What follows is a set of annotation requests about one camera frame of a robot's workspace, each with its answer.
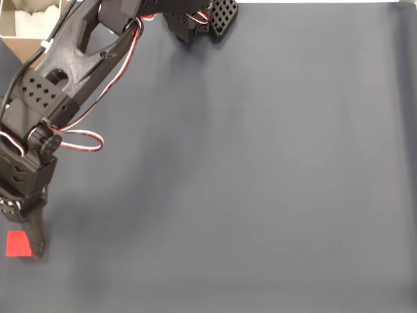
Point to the red cube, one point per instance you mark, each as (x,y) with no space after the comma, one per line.
(18,244)

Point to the beige box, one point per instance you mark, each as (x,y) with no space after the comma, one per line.
(13,49)

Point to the white padding foam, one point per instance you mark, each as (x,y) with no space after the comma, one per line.
(32,19)

